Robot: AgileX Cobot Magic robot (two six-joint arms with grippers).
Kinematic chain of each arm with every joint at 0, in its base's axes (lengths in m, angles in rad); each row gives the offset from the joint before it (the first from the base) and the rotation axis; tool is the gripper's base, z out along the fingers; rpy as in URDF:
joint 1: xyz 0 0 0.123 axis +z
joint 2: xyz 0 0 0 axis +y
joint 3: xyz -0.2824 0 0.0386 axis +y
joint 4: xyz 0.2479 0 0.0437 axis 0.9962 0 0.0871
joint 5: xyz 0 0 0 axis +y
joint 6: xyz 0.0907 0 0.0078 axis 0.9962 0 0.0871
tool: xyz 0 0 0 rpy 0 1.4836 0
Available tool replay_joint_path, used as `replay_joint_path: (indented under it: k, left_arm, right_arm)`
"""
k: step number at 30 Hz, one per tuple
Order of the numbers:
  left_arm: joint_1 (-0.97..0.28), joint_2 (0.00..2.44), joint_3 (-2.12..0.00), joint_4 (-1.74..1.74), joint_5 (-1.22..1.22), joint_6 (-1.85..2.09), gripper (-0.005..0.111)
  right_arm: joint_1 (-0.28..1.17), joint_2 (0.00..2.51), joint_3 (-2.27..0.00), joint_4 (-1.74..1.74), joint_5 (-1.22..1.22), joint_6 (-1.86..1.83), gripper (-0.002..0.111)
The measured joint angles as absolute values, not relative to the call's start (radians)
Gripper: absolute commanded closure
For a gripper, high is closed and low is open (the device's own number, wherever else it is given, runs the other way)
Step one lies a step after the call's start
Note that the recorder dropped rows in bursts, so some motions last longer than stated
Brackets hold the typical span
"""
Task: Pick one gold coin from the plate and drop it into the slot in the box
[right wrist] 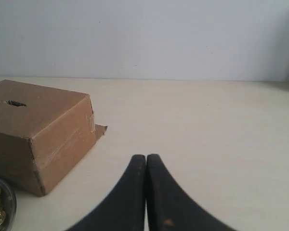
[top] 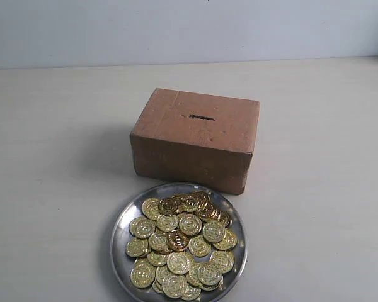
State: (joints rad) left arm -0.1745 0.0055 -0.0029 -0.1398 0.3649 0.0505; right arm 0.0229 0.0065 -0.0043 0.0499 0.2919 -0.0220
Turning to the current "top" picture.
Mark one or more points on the brown cardboard slotted box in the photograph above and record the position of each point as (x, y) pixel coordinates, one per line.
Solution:
(199, 138)

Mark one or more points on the gold coin rear left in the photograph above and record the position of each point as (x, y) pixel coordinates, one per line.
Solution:
(150, 208)

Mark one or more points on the gold coin centre top pile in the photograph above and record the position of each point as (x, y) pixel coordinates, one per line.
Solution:
(190, 224)

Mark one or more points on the gold coin right side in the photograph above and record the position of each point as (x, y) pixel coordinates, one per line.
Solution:
(213, 231)

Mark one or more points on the gold coin left side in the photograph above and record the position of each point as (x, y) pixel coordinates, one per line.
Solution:
(142, 227)

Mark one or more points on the gold coin front right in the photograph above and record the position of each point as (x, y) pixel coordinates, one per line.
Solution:
(209, 274)

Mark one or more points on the gold coin front left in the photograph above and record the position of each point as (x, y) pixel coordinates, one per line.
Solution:
(143, 275)

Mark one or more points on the round steel plate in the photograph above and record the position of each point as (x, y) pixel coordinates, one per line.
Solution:
(122, 264)

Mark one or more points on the gold coin front centre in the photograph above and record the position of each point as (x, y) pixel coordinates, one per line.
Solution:
(174, 286)

